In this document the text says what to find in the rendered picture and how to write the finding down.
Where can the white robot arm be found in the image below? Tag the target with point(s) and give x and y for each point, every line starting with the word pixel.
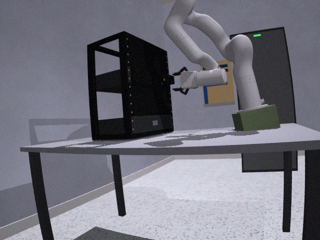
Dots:
pixel 238 50

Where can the black open-frame rack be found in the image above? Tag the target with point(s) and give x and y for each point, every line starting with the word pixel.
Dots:
pixel 144 82

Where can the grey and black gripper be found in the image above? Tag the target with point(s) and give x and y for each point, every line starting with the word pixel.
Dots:
pixel 187 80

